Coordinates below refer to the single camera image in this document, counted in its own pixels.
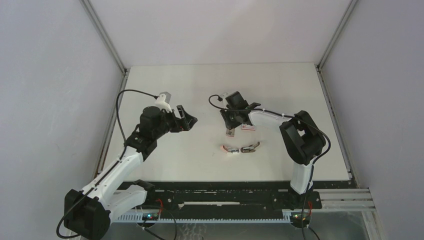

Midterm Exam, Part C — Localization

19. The pink stapler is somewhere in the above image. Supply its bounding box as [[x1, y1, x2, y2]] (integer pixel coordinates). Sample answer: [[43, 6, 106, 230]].
[[220, 145, 240, 154]]

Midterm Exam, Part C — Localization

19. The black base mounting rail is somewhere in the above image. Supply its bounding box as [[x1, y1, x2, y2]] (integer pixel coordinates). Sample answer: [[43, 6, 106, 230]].
[[141, 181, 323, 219]]

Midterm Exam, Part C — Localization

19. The red white staple box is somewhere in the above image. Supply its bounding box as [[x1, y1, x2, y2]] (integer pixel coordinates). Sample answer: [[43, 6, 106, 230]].
[[241, 123, 256, 131]]

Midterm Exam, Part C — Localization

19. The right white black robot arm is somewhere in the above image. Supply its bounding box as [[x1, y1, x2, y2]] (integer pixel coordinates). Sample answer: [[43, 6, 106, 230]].
[[216, 91, 331, 208]]

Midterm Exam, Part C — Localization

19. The grey staple tray insert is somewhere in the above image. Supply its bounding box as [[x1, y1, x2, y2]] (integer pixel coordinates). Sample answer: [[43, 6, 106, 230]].
[[225, 129, 235, 137]]

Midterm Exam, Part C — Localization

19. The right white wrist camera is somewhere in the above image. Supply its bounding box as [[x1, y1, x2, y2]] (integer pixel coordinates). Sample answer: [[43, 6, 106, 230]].
[[221, 92, 233, 109]]

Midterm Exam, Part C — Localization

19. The white slotted cable duct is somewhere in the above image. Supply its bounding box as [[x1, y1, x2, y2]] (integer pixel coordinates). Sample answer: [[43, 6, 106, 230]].
[[114, 211, 293, 224]]

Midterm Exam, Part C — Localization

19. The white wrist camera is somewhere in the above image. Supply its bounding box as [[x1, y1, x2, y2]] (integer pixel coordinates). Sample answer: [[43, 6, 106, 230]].
[[221, 92, 233, 109], [154, 91, 173, 113]]

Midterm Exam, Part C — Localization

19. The aluminium frame post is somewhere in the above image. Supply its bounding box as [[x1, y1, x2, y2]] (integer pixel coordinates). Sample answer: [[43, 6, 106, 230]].
[[316, 0, 360, 72], [81, 0, 128, 75]]

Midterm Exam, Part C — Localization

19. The left aluminium frame post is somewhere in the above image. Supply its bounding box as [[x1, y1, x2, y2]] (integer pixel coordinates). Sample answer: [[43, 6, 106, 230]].
[[81, 0, 128, 75]]

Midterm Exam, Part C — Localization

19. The left black camera cable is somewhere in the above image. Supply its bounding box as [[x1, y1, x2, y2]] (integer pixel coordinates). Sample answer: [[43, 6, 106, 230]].
[[55, 89, 160, 239]]

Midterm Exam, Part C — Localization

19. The right aluminium frame post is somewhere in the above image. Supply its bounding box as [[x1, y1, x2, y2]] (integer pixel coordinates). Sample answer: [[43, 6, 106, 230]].
[[316, 0, 360, 72]]

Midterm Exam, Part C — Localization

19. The tan stapler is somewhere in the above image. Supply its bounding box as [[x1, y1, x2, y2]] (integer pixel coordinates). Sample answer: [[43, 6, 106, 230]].
[[240, 141, 260, 154]]

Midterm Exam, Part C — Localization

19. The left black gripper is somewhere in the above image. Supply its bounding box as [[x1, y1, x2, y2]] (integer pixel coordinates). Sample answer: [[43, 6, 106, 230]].
[[153, 105, 197, 140]]

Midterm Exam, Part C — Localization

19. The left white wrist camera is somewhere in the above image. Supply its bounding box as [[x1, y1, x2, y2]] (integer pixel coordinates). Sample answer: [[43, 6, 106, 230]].
[[154, 91, 173, 113]]

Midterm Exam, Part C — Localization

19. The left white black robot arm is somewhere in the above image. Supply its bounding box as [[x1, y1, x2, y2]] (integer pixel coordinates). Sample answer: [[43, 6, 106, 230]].
[[57, 105, 198, 240]]

